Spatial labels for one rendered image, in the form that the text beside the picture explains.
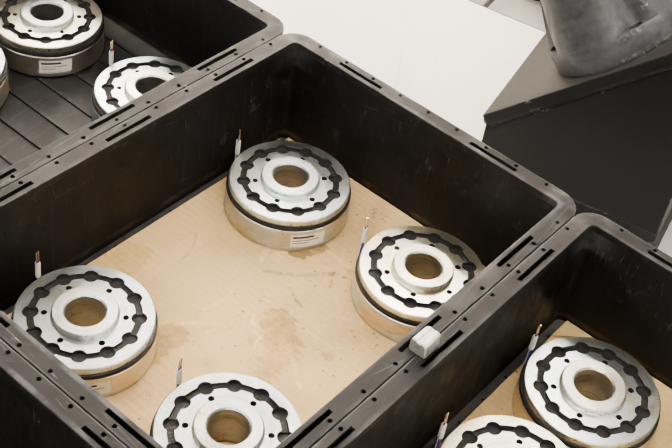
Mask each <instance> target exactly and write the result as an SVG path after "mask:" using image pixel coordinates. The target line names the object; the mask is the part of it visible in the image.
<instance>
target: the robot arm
mask: <svg viewBox="0 0 672 448"><path fill-rule="evenodd" d="M540 2H541V8H542V14H543V19H544V24H545V30H546V34H547V38H548V42H549V52H550V55H551V58H552V60H553V61H554V63H555V65H556V67H557V69H558V71H559V72H560V74H561V75H562V76H564V77H568V78H580V77H587V76H592V75H596V74H599V73H603V72H606V71H609V70H611V69H614V68H617V67H619V66H621V65H624V64H626V63H628V62H631V61H633V60H635V59H637V58H639V57H641V56H643V55H645V54H646V53H648V52H650V51H652V50H653V49H655V48H657V47H659V46H660V45H662V44H663V43H665V42H666V41H668V40H669V39H671V38H672V0H540Z"/></svg>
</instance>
